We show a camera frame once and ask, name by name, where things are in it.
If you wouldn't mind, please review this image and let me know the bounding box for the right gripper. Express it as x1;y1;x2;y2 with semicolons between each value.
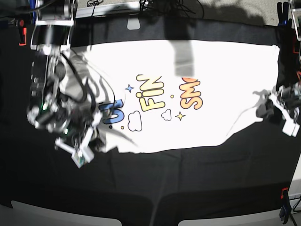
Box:
55;111;106;154

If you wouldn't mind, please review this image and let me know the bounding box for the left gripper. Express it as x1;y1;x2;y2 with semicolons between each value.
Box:
255;86;294;125

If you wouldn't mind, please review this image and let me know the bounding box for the white printed t-shirt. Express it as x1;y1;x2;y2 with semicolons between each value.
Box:
68;40;280;153

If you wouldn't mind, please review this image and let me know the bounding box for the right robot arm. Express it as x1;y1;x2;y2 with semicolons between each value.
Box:
27;0;104;153

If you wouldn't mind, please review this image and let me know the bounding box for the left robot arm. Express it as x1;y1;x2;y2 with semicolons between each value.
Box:
255;0;301;123

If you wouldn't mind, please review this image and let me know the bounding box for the black table cloth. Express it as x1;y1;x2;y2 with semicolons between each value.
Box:
0;16;301;226

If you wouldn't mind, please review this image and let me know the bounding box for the red clamp top right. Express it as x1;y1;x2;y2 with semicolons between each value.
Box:
293;37;300;54

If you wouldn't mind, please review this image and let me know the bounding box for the red blue clamp bottom right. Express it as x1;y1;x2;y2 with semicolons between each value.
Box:
279;187;292;225

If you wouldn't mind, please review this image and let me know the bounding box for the blue clamp top right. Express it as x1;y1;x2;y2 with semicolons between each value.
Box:
277;2;292;28

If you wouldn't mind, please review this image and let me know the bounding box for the red clamp top left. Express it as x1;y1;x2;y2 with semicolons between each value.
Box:
15;19;27;46

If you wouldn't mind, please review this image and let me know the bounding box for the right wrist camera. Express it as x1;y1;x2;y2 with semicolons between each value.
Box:
71;146;95;168

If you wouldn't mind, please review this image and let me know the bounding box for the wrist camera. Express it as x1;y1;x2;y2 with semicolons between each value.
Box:
71;146;95;168
282;121;300;137

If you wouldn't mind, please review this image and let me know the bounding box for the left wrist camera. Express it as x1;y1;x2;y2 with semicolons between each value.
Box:
282;121;300;137

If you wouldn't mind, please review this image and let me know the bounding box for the black cable bundle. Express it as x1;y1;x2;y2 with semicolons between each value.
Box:
138;0;205;19

